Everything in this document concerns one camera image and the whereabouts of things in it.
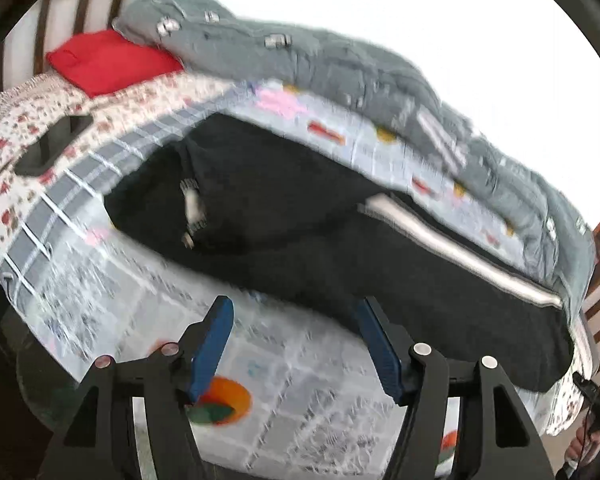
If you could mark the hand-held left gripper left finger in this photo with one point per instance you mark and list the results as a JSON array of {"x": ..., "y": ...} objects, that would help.
[{"x": 212, "y": 345}]

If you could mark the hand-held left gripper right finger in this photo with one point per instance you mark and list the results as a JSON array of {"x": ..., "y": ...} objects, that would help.
[{"x": 379, "y": 345}]

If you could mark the black pants with white stripe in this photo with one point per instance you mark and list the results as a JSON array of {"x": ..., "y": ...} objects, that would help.
[{"x": 280, "y": 210}]

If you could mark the person's right hand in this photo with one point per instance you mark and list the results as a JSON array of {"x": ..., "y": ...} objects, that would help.
[{"x": 582, "y": 447}]

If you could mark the fruit printed bed sheet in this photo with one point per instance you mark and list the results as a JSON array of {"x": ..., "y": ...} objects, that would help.
[{"x": 130, "y": 310}]

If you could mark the grey quilt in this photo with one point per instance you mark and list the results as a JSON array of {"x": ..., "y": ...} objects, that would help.
[{"x": 330, "y": 70}]

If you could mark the red pillow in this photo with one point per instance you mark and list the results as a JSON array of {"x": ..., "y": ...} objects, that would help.
[{"x": 105, "y": 60}]

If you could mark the floral bed sheet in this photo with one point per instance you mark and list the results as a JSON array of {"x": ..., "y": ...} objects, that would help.
[{"x": 10, "y": 110}]

